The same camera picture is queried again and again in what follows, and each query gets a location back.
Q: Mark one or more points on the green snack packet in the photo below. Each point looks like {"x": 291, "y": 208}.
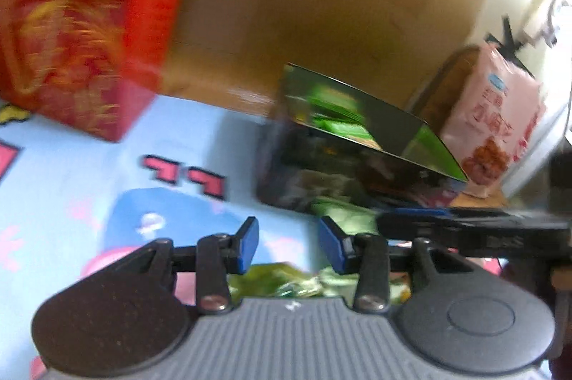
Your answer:
{"x": 268, "y": 281}
{"x": 353, "y": 219}

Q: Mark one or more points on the pink snack bag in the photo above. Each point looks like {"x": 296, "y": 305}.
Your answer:
{"x": 491, "y": 116}

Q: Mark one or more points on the black tape strip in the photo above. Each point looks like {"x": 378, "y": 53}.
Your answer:
{"x": 509, "y": 45}

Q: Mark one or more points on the cartoon printed blanket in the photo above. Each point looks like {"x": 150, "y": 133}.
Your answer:
{"x": 67, "y": 183}

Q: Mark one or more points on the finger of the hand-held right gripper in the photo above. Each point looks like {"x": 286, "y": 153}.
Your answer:
{"x": 411, "y": 226}

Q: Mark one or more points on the white power strip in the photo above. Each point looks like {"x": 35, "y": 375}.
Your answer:
{"x": 540, "y": 18}

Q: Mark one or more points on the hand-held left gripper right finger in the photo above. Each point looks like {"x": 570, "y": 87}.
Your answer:
{"x": 330, "y": 248}

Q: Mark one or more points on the black tin box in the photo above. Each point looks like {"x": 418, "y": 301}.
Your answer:
{"x": 313, "y": 172}

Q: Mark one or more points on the red gift box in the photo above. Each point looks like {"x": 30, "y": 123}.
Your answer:
{"x": 89, "y": 27}

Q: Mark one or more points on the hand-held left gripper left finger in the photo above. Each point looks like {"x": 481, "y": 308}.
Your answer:
{"x": 248, "y": 248}

